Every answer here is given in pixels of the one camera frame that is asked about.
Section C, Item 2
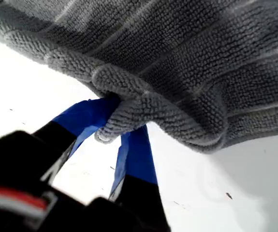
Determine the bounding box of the grey striped square towel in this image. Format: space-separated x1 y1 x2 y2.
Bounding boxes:
0 0 278 154

